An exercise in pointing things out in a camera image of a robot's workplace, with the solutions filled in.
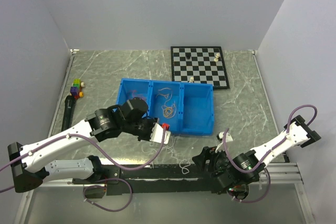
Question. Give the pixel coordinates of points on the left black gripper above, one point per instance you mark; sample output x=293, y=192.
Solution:
x=147, y=137

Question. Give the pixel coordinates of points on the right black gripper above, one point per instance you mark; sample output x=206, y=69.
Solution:
x=207, y=153

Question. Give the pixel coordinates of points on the blue three-compartment plastic bin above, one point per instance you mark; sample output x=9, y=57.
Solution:
x=188, y=108

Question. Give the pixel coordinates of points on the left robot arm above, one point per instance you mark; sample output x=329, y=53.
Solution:
x=36, y=163

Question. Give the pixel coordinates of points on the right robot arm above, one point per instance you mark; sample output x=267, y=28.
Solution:
x=244, y=169

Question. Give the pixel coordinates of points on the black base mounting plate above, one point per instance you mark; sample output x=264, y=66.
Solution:
x=218, y=185

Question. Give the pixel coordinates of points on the colourful toy block car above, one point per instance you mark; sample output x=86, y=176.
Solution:
x=76, y=89

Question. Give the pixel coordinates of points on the black chess pawn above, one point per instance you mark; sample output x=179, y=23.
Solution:
x=188, y=56

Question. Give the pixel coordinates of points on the black and white chessboard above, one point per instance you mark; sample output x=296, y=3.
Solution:
x=201, y=66

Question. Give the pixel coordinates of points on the white chess piece far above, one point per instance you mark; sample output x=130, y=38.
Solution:
x=217, y=56

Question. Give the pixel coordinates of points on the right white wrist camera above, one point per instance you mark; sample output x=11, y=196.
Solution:
x=222, y=137

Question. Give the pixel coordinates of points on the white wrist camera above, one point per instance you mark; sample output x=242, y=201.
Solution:
x=222, y=137
x=157, y=134

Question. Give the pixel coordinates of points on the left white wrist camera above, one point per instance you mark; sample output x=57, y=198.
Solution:
x=157, y=134

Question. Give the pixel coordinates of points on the aluminium rail frame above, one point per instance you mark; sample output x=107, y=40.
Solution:
x=280, y=173

